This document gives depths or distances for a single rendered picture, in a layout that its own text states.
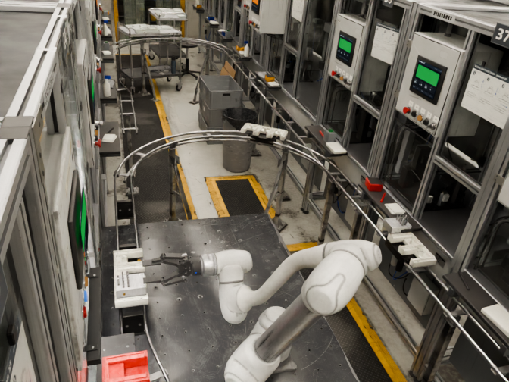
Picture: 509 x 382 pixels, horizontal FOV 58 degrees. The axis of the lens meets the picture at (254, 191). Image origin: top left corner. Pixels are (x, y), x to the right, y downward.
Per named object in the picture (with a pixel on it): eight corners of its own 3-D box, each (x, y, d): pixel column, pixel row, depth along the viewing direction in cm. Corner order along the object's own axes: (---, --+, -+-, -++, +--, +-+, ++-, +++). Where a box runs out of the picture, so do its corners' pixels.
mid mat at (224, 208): (284, 227, 412) (284, 226, 411) (224, 233, 397) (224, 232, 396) (254, 174, 494) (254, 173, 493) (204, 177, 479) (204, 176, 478)
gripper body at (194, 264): (198, 267, 190) (176, 270, 188) (199, 252, 186) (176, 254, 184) (202, 280, 184) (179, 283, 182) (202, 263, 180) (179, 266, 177)
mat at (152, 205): (201, 232, 395) (201, 231, 394) (131, 239, 378) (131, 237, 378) (147, 54, 874) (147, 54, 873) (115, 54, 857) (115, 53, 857)
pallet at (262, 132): (240, 139, 378) (241, 127, 373) (245, 133, 390) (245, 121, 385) (282, 147, 371) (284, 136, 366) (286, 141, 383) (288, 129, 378)
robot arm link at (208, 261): (213, 248, 188) (198, 249, 187) (217, 262, 181) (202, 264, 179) (212, 265, 193) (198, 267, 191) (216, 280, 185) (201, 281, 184)
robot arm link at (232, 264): (216, 251, 182) (219, 284, 181) (254, 247, 187) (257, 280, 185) (211, 251, 193) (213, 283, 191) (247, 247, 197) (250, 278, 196)
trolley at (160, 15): (191, 71, 803) (192, 13, 754) (158, 72, 781) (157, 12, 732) (178, 58, 868) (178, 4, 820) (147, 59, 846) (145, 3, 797)
